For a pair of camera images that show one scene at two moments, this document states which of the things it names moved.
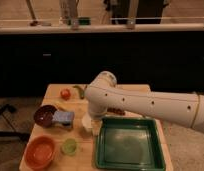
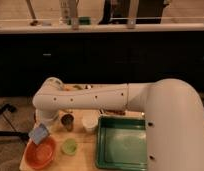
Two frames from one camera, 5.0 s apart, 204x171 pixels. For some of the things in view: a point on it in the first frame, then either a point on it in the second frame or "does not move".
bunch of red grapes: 116,111 does not move
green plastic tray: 129,144 does not move
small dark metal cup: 66,125 does not move
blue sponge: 63,116 -> 39,133
